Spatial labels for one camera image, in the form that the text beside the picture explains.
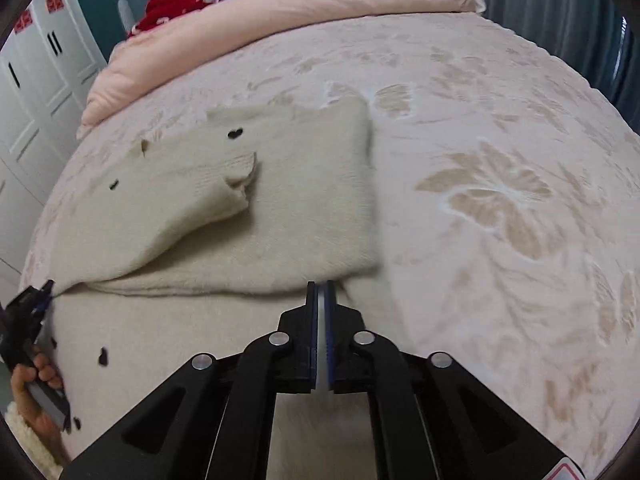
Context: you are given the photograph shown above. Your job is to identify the beige sweater with black hearts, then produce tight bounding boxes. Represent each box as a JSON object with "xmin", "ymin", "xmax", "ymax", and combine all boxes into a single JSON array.
[{"xmin": 48, "ymin": 96, "xmax": 405, "ymax": 457}]

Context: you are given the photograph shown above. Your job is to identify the person left hand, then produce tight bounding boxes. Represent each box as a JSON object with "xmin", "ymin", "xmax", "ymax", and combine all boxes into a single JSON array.
[{"xmin": 11, "ymin": 346, "xmax": 70, "ymax": 466}]

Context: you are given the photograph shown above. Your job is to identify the pink floral bedspread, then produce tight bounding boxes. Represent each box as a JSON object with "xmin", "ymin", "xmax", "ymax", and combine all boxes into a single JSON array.
[{"xmin": 25, "ymin": 14, "xmax": 639, "ymax": 479}]

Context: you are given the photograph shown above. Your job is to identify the white wardrobe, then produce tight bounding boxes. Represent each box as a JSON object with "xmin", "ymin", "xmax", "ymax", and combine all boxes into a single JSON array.
[{"xmin": 1, "ymin": 0, "xmax": 105, "ymax": 302}]

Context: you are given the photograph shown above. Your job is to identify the red double happiness sticker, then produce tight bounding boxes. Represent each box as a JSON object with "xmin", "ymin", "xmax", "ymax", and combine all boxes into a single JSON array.
[
  {"xmin": 13, "ymin": 9, "xmax": 34, "ymax": 34},
  {"xmin": 46, "ymin": 0, "xmax": 65, "ymax": 13}
]

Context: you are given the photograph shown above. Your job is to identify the red plush pillow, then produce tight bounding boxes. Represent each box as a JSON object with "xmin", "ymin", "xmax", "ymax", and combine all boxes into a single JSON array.
[{"xmin": 128, "ymin": 0, "xmax": 221, "ymax": 38}]

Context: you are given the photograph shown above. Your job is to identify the pink folded duvet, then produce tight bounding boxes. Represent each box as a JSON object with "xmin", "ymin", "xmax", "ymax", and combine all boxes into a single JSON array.
[{"xmin": 76, "ymin": 0, "xmax": 486, "ymax": 139}]

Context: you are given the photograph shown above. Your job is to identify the blue grey curtain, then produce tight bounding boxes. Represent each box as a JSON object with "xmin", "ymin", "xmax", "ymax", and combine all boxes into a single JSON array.
[{"xmin": 485, "ymin": 0, "xmax": 639, "ymax": 130}]

